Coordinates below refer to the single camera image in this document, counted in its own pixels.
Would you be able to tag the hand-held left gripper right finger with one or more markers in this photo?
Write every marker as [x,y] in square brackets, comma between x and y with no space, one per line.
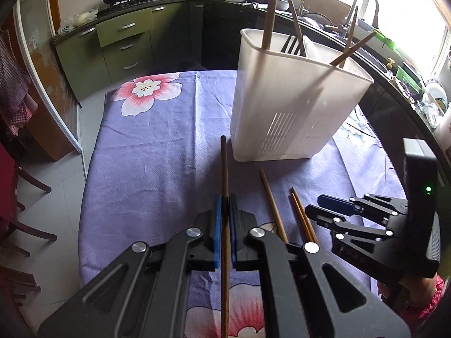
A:
[243,239]

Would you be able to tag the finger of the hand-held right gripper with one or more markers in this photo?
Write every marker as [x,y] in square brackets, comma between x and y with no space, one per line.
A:
[322,216]
[334,202]

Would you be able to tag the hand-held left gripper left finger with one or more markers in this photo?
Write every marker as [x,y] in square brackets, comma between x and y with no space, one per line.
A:
[218,232]

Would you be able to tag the white plastic utensil holder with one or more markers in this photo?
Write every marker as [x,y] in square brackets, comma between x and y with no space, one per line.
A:
[282,105]

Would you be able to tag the black plastic fork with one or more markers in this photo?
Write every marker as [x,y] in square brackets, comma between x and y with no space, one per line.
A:
[292,45]

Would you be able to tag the person's right forearm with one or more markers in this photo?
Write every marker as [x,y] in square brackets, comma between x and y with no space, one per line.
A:
[426,299]

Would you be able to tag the person's right hand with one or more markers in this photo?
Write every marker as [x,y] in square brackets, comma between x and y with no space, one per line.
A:
[385,290]

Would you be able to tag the white printed carton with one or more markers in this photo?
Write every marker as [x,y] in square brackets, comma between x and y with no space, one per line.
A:
[444,130]

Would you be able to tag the purple floral tablecloth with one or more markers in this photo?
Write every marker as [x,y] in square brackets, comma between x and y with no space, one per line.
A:
[148,169]

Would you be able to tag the stacked white plates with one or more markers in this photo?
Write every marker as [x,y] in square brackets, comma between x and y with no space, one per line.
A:
[437,95]

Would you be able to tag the green storage box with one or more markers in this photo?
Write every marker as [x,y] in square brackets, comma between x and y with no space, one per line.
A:
[408,77]

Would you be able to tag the small yellow tap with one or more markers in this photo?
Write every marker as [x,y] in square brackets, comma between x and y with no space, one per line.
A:
[389,64]

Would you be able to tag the green tray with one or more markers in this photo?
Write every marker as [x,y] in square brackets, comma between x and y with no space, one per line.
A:
[387,38]

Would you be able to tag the wooden cutting board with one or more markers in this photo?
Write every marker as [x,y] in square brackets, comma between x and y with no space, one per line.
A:
[326,3]

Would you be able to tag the steel faucet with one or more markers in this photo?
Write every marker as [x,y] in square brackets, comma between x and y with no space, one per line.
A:
[366,3]

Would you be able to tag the grey bowl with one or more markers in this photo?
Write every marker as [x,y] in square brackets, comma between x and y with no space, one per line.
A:
[282,4]

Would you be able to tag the dark wooden chair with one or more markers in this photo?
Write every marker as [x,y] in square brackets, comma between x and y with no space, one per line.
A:
[17,283]

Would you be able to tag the dish cloth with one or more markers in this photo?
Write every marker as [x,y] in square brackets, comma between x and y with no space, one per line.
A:
[255,5]

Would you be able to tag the red chair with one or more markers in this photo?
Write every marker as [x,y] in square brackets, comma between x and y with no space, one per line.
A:
[8,190]

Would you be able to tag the kitchen window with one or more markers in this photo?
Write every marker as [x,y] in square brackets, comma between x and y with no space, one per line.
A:
[405,0]

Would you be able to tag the green base cabinets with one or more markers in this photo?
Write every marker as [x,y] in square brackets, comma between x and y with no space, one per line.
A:
[123,31]

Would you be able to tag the gas stove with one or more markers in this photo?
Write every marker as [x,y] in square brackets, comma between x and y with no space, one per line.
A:
[141,1]

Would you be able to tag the checked apron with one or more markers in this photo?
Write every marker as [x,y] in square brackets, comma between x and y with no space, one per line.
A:
[14,84]

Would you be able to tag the white plastic bags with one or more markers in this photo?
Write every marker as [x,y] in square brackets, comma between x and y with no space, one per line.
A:
[79,21]

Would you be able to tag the sliding door frame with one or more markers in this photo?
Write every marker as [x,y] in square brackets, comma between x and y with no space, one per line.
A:
[45,88]

